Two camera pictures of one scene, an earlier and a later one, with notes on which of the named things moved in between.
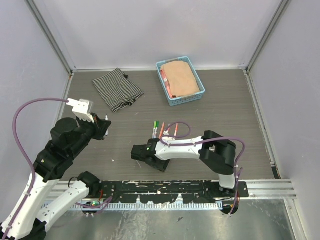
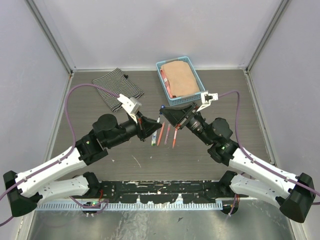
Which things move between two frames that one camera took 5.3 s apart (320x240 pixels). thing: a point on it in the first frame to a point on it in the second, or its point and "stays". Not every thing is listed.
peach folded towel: x=181 y=78 stays
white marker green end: x=156 y=131 stays
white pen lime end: x=153 y=133 stays
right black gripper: x=161 y=167 to x=178 y=114
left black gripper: x=103 y=126 to x=148 y=125
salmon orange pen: x=161 y=132 stays
